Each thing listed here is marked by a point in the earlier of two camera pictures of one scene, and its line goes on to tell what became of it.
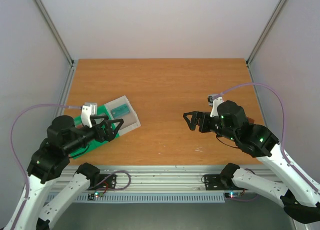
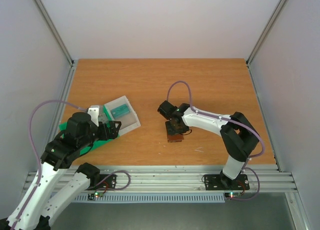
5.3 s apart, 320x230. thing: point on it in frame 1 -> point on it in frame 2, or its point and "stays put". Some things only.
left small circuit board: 92,196 stays put
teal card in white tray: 120,111 stays put
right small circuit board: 232,195 stays put
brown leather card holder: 250,120 -> 173,137
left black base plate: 106,181 stays put
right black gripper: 203,121 -> 175,126
